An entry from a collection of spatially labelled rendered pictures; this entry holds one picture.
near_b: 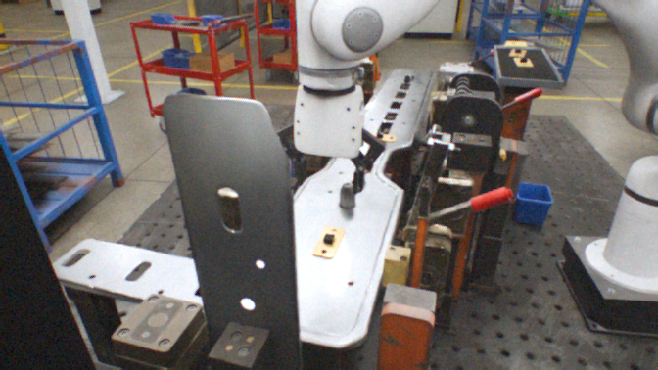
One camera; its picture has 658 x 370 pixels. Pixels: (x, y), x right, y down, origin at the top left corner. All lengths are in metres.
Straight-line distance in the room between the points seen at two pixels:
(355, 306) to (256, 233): 0.26
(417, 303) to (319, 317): 0.27
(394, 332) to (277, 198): 0.15
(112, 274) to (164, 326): 0.22
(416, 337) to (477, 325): 0.70
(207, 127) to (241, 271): 0.16
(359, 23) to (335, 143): 0.20
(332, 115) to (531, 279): 0.79
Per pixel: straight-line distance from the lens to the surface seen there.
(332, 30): 0.49
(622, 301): 1.10
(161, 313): 0.58
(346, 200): 0.82
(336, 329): 0.60
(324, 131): 0.61
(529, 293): 1.20
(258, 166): 0.37
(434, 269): 0.70
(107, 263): 0.79
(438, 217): 0.66
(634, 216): 1.09
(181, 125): 0.40
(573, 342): 1.12
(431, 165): 0.61
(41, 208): 2.87
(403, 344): 0.37
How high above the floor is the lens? 1.45
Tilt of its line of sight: 30 degrees down
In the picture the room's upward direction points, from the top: straight up
